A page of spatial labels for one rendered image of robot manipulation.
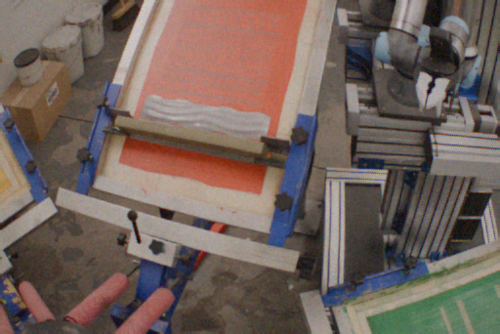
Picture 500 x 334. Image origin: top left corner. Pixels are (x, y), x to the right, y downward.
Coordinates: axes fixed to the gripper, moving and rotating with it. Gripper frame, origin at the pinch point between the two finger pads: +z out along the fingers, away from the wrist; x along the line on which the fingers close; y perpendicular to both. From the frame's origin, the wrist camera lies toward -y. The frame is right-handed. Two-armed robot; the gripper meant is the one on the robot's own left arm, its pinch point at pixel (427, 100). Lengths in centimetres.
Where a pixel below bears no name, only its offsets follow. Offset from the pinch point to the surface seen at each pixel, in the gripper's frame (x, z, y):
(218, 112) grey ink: 62, -19, 33
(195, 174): 62, -5, 43
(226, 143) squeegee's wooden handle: 51, -8, 31
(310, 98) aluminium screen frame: 39, -29, 30
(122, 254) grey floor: 151, -28, 149
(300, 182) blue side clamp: 34, -10, 41
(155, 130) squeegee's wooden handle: 70, -4, 29
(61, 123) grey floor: 253, -88, 134
